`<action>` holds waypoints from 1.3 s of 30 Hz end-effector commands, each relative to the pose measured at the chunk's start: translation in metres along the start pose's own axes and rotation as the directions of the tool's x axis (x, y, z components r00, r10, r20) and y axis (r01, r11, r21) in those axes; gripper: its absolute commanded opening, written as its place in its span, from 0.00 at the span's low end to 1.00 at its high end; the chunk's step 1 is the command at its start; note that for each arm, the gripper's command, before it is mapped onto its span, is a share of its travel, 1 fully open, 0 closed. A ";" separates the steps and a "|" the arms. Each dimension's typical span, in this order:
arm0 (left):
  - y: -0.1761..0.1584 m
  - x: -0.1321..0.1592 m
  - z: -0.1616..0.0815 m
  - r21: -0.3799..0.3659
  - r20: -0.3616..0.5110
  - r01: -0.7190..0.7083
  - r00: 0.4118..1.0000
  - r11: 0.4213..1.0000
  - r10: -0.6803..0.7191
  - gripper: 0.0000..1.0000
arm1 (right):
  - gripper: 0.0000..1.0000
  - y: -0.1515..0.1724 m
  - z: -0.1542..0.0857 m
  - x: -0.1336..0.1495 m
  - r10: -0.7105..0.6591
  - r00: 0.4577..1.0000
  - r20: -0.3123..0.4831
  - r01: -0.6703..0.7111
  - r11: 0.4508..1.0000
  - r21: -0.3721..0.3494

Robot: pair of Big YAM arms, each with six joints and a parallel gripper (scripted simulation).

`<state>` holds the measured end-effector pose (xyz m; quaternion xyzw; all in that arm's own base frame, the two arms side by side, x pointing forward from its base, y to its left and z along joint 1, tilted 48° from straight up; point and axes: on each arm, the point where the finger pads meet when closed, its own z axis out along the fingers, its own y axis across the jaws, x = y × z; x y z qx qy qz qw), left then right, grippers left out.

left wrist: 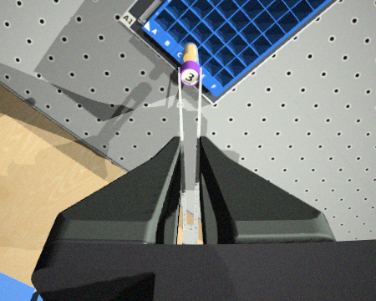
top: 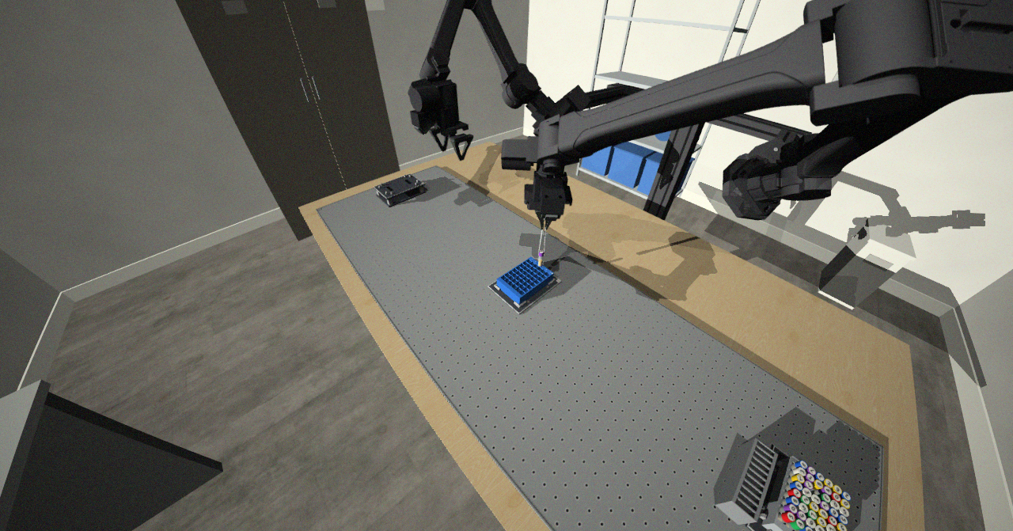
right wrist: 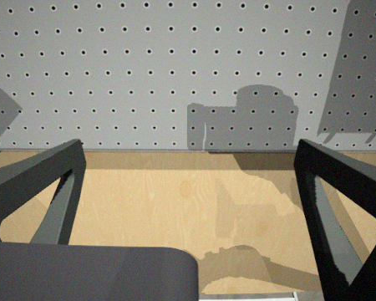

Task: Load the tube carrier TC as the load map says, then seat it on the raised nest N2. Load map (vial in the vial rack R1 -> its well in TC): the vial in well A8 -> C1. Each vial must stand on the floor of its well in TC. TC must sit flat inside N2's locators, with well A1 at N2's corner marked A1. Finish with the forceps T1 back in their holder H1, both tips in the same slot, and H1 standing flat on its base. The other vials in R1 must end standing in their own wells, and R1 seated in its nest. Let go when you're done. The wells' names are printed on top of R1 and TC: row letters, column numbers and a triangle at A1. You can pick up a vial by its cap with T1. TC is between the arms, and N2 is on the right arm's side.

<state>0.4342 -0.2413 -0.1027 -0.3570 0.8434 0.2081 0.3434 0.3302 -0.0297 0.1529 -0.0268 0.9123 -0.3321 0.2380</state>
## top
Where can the blue tube carrier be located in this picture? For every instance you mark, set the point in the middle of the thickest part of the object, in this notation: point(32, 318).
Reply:
point(524, 280)

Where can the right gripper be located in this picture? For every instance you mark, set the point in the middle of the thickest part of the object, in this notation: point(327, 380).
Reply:
point(450, 132)

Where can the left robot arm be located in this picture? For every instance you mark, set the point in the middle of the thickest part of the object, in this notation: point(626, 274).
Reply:
point(886, 71)

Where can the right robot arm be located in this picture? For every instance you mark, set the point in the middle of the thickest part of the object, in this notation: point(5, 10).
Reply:
point(433, 89)

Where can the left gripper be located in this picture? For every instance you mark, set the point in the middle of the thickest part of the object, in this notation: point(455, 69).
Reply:
point(536, 205)

